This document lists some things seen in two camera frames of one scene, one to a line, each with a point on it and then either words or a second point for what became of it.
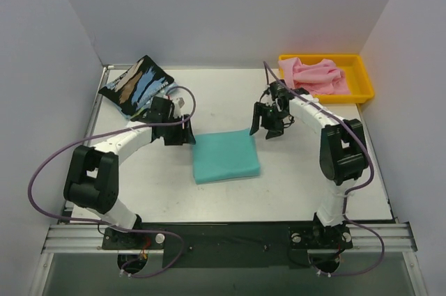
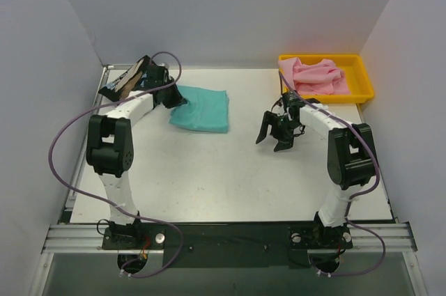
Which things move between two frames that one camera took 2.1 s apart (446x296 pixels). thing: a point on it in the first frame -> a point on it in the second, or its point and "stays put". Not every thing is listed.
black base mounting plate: [230, 245] stays put
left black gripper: [182, 130] -> [171, 94]
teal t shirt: [219, 157] -> [205, 109]
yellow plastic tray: [352, 66] stays put
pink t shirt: [323, 77] stays put
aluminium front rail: [88, 239] stays put
